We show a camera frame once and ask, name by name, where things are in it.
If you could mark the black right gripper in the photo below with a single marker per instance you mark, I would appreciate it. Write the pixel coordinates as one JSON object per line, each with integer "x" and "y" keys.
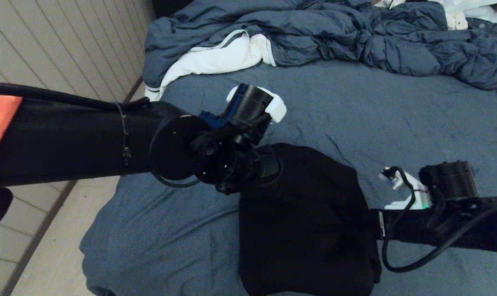
{"x": 378, "y": 224}

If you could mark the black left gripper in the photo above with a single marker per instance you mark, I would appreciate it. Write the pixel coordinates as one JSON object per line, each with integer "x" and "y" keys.
{"x": 267, "y": 166}

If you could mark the black zip hoodie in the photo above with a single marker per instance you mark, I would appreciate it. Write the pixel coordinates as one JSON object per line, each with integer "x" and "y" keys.
{"x": 306, "y": 226}

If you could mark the blue bed sheet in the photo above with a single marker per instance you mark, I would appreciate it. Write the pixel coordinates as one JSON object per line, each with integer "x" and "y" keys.
{"x": 396, "y": 115}

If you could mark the white garment with grey stripe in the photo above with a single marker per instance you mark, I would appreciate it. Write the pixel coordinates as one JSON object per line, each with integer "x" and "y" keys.
{"x": 215, "y": 57}

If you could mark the rumpled blue duvet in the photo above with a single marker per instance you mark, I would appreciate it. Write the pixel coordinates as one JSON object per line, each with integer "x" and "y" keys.
{"x": 314, "y": 28}

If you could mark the black headboard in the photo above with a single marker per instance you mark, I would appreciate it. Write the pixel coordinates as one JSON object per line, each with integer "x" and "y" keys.
{"x": 166, "y": 6}

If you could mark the cream rumpled garment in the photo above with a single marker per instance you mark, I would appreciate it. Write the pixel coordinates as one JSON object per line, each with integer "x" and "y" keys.
{"x": 458, "y": 20}

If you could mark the white pillow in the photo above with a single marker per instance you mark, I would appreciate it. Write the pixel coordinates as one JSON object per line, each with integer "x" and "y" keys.
{"x": 477, "y": 12}

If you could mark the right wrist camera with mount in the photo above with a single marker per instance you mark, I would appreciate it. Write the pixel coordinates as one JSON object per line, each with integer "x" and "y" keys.
{"x": 405, "y": 189}

